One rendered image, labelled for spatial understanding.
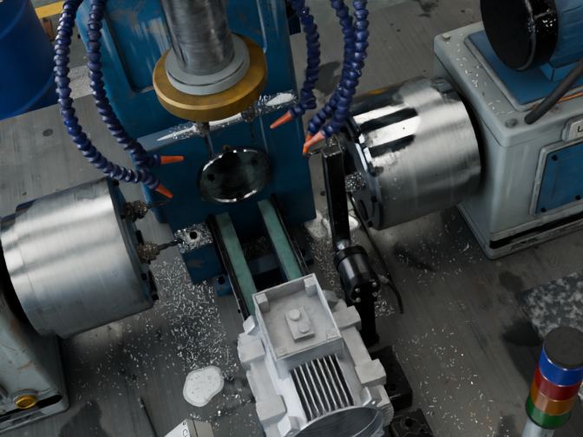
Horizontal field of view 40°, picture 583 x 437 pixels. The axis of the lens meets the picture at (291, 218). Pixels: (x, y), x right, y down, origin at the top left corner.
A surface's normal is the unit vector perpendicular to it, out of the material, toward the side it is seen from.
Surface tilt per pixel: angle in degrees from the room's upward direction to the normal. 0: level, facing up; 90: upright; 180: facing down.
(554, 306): 0
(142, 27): 90
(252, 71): 0
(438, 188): 81
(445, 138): 39
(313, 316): 0
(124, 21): 90
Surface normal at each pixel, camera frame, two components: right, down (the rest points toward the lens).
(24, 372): 0.31, 0.72
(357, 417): -0.68, -0.27
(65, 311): 0.28, 0.57
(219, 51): 0.60, 0.58
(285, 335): -0.11, -0.61
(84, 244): 0.07, -0.14
